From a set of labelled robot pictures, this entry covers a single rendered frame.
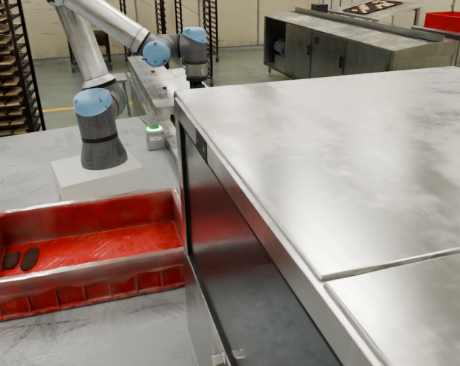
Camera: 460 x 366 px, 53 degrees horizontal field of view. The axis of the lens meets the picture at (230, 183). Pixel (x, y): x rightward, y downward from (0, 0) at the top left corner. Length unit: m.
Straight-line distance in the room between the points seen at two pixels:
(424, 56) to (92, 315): 3.71
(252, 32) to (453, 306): 8.87
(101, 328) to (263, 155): 0.63
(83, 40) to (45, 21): 6.95
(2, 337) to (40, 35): 7.73
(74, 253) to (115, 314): 0.27
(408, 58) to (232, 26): 5.21
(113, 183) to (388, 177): 1.15
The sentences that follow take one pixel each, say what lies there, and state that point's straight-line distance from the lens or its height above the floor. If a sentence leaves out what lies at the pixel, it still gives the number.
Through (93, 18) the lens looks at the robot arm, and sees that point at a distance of 1.47.
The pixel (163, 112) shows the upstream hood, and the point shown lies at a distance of 2.07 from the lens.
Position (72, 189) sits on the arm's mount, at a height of 0.87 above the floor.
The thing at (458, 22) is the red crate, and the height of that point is 0.95.
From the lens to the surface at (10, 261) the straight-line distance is 1.26.
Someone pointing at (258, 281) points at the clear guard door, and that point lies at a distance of 0.43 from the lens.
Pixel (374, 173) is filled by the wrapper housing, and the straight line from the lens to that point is 0.45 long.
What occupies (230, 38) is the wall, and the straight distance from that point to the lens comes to 8.98.
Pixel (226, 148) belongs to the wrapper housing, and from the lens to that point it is 0.49.
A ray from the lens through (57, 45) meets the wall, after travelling 8.61.
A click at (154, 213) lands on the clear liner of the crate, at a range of 1.30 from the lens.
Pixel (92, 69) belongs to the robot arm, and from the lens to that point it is 1.63.
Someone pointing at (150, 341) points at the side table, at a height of 0.82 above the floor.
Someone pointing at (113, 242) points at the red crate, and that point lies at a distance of 1.26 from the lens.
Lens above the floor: 1.48
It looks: 25 degrees down
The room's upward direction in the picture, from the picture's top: 1 degrees counter-clockwise
